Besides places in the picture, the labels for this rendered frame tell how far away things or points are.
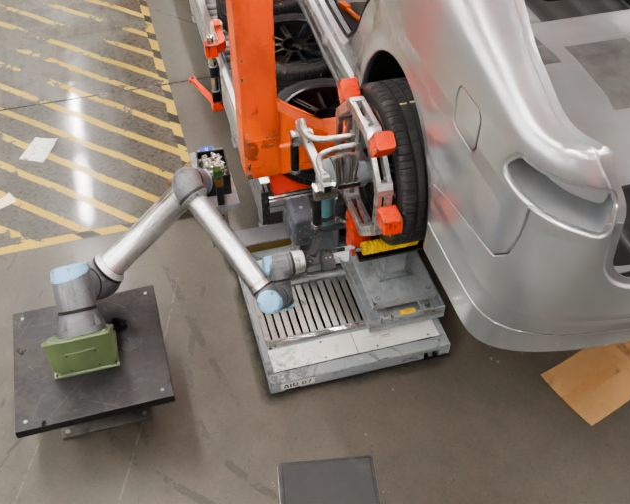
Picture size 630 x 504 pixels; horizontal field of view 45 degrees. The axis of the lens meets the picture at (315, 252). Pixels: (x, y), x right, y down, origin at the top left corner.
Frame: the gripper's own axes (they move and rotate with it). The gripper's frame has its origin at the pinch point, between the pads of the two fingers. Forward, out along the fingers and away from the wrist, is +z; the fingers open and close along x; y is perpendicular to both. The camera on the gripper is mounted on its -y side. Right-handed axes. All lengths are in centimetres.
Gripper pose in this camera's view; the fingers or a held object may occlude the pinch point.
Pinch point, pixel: (351, 246)
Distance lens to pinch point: 306.8
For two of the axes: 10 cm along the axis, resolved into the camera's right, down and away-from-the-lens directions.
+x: 2.0, 0.2, -9.8
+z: 9.6, -1.8, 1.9
